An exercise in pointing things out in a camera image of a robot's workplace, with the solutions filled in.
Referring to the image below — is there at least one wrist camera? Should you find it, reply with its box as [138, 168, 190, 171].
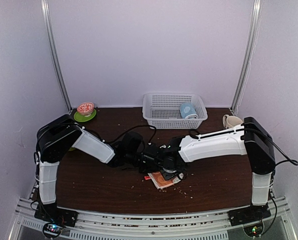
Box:
[120, 131, 143, 161]
[142, 143, 162, 161]

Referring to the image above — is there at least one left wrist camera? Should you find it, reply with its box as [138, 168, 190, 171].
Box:
[120, 131, 143, 161]

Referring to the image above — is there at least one right aluminium frame post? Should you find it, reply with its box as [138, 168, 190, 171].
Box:
[230, 0, 262, 115]

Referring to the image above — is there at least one red patterned bowl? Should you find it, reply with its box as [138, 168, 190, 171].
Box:
[77, 102, 95, 117]

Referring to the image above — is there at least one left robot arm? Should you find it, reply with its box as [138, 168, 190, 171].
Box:
[34, 114, 145, 222]

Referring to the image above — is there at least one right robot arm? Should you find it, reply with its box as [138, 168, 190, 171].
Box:
[160, 117, 276, 221]

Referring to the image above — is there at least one beige mug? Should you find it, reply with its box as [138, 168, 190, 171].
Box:
[222, 114, 243, 129]

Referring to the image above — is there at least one aluminium frame post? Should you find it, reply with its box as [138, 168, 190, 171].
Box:
[230, 0, 262, 115]
[41, 0, 73, 113]

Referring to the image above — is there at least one blue patterned towel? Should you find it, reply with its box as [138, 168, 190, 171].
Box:
[180, 102, 198, 119]

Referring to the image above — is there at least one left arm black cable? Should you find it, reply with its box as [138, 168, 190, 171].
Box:
[35, 124, 157, 171]

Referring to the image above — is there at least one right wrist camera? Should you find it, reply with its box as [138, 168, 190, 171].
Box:
[142, 143, 162, 161]

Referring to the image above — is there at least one orange bunny towel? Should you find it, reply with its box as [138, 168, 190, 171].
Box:
[144, 172, 184, 190]

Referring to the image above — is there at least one left aluminium frame post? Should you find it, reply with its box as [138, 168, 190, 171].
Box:
[41, 0, 73, 113]

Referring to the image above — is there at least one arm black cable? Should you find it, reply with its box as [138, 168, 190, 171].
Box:
[241, 122, 298, 167]
[35, 124, 157, 171]

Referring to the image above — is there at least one aluminium front rail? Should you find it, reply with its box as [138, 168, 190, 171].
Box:
[10, 196, 298, 240]

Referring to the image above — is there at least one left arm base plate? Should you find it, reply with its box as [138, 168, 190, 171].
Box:
[34, 208, 78, 239]

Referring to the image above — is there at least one white plastic basket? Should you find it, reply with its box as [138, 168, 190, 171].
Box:
[142, 93, 208, 129]

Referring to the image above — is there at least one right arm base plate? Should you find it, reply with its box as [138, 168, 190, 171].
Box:
[228, 206, 271, 238]

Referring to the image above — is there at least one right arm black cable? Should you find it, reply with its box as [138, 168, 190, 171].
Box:
[241, 122, 298, 167]

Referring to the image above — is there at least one green plate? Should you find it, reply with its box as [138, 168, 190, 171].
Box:
[73, 109, 97, 123]

